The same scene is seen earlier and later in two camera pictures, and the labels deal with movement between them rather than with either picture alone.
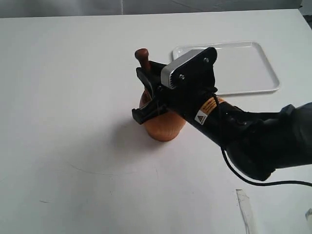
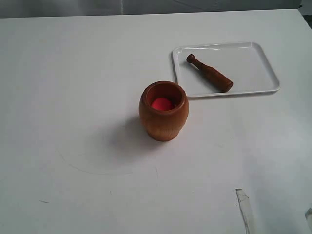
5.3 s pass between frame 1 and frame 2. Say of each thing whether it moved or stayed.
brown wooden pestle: moved
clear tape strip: stayed
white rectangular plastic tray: stayed
